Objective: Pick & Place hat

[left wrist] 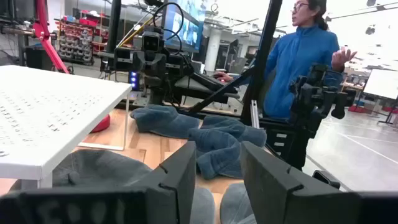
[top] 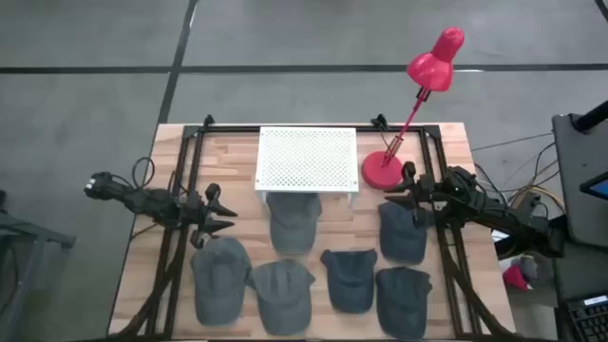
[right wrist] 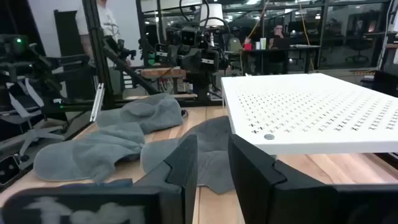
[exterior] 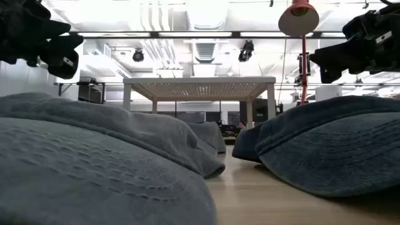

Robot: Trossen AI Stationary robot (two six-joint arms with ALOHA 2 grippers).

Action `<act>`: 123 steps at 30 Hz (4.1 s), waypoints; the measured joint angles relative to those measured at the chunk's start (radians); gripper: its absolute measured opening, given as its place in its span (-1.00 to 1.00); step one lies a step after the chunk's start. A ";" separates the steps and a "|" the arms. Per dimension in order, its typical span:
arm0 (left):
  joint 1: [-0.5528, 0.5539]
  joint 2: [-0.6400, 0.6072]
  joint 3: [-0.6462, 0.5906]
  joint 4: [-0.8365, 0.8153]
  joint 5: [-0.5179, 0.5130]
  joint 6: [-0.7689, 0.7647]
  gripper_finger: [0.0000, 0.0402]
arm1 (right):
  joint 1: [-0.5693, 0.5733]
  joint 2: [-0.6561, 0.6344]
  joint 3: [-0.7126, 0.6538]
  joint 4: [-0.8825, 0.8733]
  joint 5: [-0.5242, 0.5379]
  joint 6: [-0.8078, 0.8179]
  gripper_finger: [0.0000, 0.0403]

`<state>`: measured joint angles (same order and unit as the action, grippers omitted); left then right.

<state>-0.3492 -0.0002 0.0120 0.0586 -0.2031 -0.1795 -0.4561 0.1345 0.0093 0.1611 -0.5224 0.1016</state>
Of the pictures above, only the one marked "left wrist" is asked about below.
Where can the grey keyboard tray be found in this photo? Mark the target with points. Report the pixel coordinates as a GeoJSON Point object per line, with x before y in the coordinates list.
{"type": "Point", "coordinates": [186, 84]}

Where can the person's hand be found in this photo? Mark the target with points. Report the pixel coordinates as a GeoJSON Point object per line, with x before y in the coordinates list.
{"type": "Point", "coordinates": [222, 76]}
{"type": "Point", "coordinates": [342, 59]}

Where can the black keyboard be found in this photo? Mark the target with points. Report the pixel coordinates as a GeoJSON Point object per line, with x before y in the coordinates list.
{"type": "Point", "coordinates": [211, 82]}

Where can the computer monitor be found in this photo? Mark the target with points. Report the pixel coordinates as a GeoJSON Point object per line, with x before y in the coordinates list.
{"type": "Point", "coordinates": [189, 28]}

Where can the dark navy baseball cap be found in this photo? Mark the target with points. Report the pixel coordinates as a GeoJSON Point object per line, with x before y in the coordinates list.
{"type": "Point", "coordinates": [161, 121]}

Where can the white round column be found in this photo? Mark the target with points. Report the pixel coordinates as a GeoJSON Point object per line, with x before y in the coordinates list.
{"type": "Point", "coordinates": [213, 49]}

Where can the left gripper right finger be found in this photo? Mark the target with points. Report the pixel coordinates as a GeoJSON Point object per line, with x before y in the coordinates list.
{"type": "Point", "coordinates": [267, 193]}

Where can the red parts bin rack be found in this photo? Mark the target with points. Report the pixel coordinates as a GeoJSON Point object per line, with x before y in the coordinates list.
{"type": "Point", "coordinates": [76, 43]}

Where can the blue denim baseball cap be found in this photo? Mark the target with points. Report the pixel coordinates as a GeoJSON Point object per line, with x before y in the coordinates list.
{"type": "Point", "coordinates": [217, 146]}

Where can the white board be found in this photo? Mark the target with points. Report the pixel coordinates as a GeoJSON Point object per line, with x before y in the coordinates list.
{"type": "Point", "coordinates": [381, 82]}

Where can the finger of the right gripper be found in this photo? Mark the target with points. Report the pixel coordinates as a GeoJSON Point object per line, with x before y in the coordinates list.
{"type": "Point", "coordinates": [140, 62]}
{"type": "Point", "coordinates": [161, 65]}

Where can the person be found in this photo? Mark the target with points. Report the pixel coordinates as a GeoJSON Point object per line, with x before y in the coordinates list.
{"type": "Point", "coordinates": [295, 56]}

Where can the yellow pole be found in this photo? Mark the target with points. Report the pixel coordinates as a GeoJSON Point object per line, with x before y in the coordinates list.
{"type": "Point", "coordinates": [133, 34]}

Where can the red floor crate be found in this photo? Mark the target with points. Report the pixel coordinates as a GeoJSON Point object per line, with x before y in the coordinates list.
{"type": "Point", "coordinates": [357, 109]}

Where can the black frame post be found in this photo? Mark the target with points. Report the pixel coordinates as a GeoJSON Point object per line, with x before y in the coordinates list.
{"type": "Point", "coordinates": [113, 25]}
{"type": "Point", "coordinates": [264, 56]}

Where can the silver aluminium extrusion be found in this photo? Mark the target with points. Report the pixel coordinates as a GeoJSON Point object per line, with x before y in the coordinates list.
{"type": "Point", "coordinates": [254, 113]}

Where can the black drawer unit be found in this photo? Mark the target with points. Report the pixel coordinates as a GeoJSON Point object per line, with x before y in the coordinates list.
{"type": "Point", "coordinates": [270, 146]}

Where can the red desk lamp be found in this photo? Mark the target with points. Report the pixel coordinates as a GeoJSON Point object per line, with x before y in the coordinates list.
{"type": "Point", "coordinates": [43, 31]}

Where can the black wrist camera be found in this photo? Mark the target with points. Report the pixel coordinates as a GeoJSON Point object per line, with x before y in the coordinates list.
{"type": "Point", "coordinates": [151, 42]}

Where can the black bin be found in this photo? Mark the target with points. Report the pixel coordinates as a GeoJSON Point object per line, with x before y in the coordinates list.
{"type": "Point", "coordinates": [37, 57]}

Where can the blue-lit black device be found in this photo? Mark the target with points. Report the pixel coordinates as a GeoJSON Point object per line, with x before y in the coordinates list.
{"type": "Point", "coordinates": [134, 80]}

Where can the white perforated shelf riser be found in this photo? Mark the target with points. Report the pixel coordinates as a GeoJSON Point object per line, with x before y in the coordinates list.
{"type": "Point", "coordinates": [46, 109]}

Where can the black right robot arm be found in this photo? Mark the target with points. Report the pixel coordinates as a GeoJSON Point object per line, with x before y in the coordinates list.
{"type": "Point", "coordinates": [155, 90]}

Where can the black diagonal frame strut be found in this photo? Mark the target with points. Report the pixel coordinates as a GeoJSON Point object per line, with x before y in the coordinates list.
{"type": "Point", "coordinates": [217, 93]}

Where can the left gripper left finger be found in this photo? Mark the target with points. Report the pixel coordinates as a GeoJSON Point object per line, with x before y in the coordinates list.
{"type": "Point", "coordinates": [174, 193]}

